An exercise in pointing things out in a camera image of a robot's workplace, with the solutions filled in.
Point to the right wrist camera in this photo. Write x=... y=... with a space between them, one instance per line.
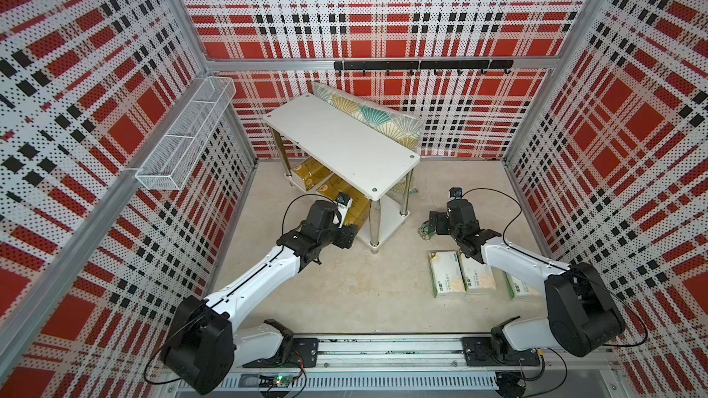
x=456 y=193

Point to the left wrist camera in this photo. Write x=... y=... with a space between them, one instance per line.
x=344 y=203

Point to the fan pattern cushion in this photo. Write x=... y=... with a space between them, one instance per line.
x=403 y=128

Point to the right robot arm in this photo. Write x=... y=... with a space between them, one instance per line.
x=581 y=313

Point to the black wall hook rail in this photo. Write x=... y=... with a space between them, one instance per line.
x=481 y=65

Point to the white green tissue pack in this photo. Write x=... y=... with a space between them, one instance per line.
x=478 y=278
x=519 y=290
x=446 y=275

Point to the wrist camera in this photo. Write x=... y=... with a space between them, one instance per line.
x=344 y=203
x=456 y=193

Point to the white wire mesh basket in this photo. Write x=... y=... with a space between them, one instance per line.
x=169 y=165

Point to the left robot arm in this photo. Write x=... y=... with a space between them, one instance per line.
x=205 y=339

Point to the white two-tier shelf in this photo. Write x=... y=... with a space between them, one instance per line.
x=368 y=161

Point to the green circuit board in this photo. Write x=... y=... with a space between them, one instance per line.
x=279 y=381

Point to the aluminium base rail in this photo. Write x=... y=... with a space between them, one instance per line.
x=428 y=364

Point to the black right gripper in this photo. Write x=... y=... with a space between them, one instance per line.
x=442 y=217

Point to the green sloth figure keychain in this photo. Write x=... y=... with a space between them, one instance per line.
x=424 y=231

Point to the gold tissue pack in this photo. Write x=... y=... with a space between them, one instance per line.
x=358 y=213
x=333 y=186
x=309 y=174

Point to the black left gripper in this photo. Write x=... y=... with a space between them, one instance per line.
x=346 y=236

